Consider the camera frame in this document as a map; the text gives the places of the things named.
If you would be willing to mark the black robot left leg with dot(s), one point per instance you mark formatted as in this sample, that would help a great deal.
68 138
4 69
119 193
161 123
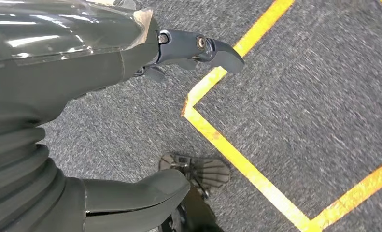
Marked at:
206 174

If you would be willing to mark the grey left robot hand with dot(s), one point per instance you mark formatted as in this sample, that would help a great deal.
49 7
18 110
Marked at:
66 64

